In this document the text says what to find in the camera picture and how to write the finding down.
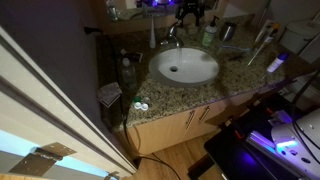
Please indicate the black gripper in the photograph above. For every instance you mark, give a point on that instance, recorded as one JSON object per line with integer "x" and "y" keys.
{"x": 190, "y": 7}

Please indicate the chrome tap lever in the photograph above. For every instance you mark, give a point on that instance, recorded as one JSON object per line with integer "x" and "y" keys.
{"x": 174, "y": 26}

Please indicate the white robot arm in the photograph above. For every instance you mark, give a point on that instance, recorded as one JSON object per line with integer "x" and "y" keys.
{"x": 300, "y": 140}

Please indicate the green soap pump bottle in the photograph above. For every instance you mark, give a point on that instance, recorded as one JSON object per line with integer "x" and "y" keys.
{"x": 209, "y": 36}

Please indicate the chrome faucet body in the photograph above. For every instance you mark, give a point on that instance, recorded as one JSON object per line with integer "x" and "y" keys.
{"x": 172, "y": 39}

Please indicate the slim white bottle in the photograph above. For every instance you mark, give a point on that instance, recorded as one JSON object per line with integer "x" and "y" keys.
{"x": 152, "y": 35}

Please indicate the metal cup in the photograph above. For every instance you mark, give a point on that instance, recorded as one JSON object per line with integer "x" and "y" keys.
{"x": 227, "y": 32}

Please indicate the wood framed mirror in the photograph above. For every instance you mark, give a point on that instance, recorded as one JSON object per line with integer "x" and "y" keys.
{"x": 140, "y": 23}

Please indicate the white oval sink basin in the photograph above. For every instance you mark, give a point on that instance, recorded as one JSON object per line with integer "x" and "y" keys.
{"x": 195, "y": 70}

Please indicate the blue toothbrush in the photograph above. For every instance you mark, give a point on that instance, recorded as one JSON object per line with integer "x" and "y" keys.
{"x": 235, "y": 49}

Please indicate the small black clip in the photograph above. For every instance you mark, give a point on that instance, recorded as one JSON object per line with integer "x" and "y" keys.
{"x": 235, "y": 58}

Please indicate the dark tube with white cap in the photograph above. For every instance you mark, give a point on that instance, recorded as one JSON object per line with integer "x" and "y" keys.
{"x": 133, "y": 56}

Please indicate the thin white stick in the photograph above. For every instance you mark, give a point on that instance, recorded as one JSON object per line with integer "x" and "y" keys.
{"x": 256, "y": 53}

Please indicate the clear plastic water bottle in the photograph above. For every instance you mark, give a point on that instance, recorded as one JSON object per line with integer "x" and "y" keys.
{"x": 129, "y": 75}

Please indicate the spray can with orange cap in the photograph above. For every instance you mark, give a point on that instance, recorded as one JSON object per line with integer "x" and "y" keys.
{"x": 272, "y": 32}

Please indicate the small green cap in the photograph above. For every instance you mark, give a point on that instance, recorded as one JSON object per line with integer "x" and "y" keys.
{"x": 137, "y": 99}

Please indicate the white bottle with blue cap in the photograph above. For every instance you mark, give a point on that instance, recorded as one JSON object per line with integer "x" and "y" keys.
{"x": 276, "y": 62}

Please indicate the white contact lens case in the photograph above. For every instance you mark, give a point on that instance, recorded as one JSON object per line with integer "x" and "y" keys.
{"x": 141, "y": 106}

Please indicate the grey paper packet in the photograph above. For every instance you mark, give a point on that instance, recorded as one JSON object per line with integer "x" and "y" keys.
{"x": 108, "y": 94}

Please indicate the white toilet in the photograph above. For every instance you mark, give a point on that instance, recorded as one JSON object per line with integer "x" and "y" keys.
{"x": 300, "y": 35}

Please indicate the wooden vanity cabinet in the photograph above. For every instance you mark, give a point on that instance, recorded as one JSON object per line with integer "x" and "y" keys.
{"x": 163, "y": 131}

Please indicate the black robot cart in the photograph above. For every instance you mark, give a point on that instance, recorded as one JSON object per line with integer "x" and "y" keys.
{"x": 233, "y": 156}

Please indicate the white door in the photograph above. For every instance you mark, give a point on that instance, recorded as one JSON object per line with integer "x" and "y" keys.
{"x": 40, "y": 100}

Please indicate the small metal door hinge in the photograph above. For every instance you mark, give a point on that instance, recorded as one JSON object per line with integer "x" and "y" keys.
{"x": 112, "y": 175}

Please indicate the large metal door hinge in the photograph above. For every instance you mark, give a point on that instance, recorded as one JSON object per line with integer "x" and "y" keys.
{"x": 40, "y": 159}

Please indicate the black wall plug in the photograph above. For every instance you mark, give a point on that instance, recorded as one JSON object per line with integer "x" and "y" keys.
{"x": 90, "y": 30}

